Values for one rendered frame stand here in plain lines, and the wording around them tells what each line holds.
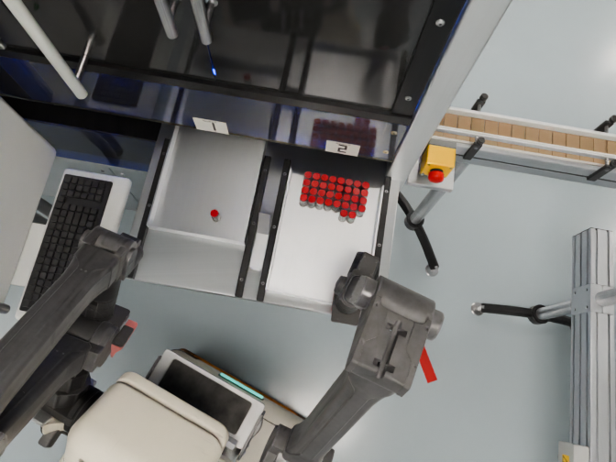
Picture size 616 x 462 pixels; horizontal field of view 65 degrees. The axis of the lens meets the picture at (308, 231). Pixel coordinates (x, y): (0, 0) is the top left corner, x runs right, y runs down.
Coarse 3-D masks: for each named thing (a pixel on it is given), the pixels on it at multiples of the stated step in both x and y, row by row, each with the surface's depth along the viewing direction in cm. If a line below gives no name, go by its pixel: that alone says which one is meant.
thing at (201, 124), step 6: (198, 120) 122; (204, 120) 122; (210, 120) 121; (198, 126) 125; (204, 126) 125; (210, 126) 124; (216, 126) 124; (222, 126) 123; (216, 132) 127; (222, 132) 126
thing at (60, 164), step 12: (60, 168) 176; (72, 168) 174; (84, 168) 171; (96, 168) 169; (108, 168) 168; (120, 168) 165; (48, 180) 192; (60, 180) 189; (132, 180) 175; (144, 180) 173; (48, 192) 210; (132, 192) 189; (132, 204) 205
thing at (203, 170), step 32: (192, 128) 139; (192, 160) 136; (224, 160) 136; (256, 160) 137; (160, 192) 133; (192, 192) 133; (224, 192) 134; (256, 192) 133; (160, 224) 130; (192, 224) 131; (224, 224) 131
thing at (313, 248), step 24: (288, 192) 134; (288, 216) 132; (312, 216) 132; (336, 216) 133; (288, 240) 130; (312, 240) 131; (336, 240) 131; (360, 240) 131; (288, 264) 128; (312, 264) 129; (336, 264) 129; (288, 288) 127; (312, 288) 127
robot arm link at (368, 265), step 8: (360, 256) 107; (368, 256) 106; (352, 264) 108; (360, 264) 105; (368, 264) 105; (376, 264) 105; (352, 272) 104; (360, 272) 104; (368, 272) 104; (344, 280) 98; (336, 288) 99
